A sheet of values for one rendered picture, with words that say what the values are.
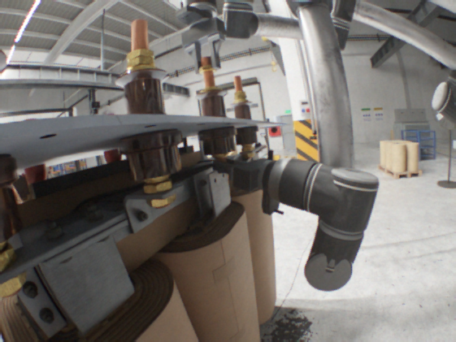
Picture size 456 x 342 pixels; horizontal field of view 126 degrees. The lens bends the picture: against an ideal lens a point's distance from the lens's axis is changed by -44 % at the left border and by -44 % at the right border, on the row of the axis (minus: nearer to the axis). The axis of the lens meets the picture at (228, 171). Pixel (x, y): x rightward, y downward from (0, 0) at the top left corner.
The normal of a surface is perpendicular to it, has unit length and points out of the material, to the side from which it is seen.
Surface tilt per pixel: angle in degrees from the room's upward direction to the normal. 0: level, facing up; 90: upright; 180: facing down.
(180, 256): 90
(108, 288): 90
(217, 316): 90
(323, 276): 87
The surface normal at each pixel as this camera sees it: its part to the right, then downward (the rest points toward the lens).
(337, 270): -0.51, 0.16
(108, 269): 0.92, -0.07
